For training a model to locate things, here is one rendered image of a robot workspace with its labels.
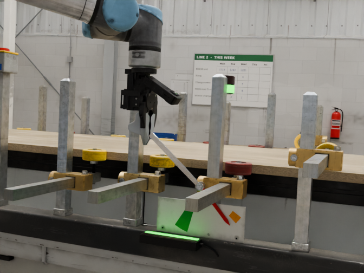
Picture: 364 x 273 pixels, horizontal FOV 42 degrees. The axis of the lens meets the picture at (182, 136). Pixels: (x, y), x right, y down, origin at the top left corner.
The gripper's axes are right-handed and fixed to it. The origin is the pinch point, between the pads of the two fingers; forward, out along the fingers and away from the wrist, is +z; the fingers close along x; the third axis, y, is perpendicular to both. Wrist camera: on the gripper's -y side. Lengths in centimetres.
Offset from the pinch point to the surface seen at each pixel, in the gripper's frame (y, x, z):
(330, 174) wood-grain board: -48, -23, 7
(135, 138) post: 6.9, -6.3, 0.0
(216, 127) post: -18.0, -6.4, -4.7
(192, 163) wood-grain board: -5.3, -23.3, 8.0
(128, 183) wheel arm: 2.1, 6.7, 11.5
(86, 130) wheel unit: 93, -116, 5
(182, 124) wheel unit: 34, -115, -2
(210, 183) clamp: -17.4, -5.6, 10.9
